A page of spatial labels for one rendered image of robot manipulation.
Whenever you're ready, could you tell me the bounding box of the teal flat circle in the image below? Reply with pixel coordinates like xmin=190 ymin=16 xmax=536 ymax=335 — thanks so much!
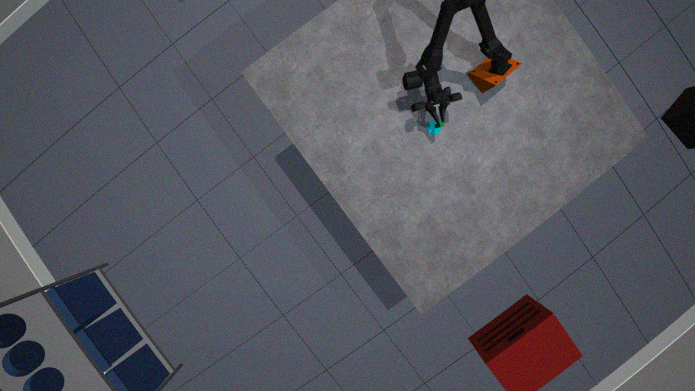
xmin=426 ymin=121 xmax=441 ymax=135

